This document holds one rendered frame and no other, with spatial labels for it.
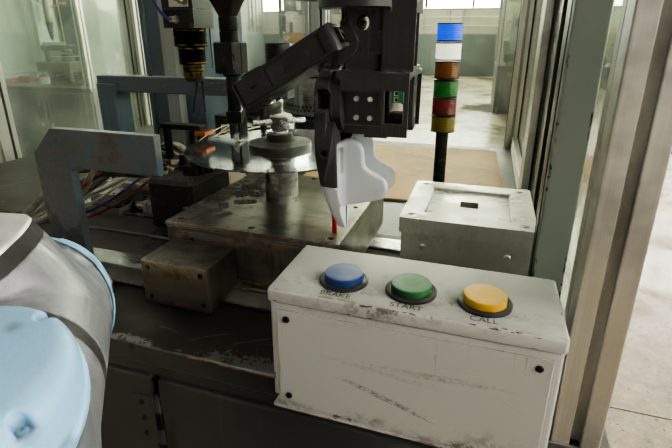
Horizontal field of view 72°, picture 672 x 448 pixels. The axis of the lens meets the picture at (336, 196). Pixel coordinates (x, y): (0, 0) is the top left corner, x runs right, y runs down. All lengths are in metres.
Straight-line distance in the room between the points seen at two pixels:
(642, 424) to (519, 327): 1.43
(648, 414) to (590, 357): 1.38
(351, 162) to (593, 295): 0.25
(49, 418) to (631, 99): 0.43
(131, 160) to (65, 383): 0.52
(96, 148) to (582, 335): 0.70
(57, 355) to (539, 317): 0.37
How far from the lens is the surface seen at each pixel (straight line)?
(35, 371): 0.30
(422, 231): 0.65
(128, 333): 0.73
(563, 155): 0.54
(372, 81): 0.38
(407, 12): 0.40
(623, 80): 0.43
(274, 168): 0.70
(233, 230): 0.74
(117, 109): 1.30
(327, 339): 0.49
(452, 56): 0.87
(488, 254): 0.66
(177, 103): 1.51
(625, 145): 0.44
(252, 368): 0.62
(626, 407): 1.90
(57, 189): 0.91
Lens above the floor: 1.14
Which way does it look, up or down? 19 degrees down
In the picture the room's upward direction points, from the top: straight up
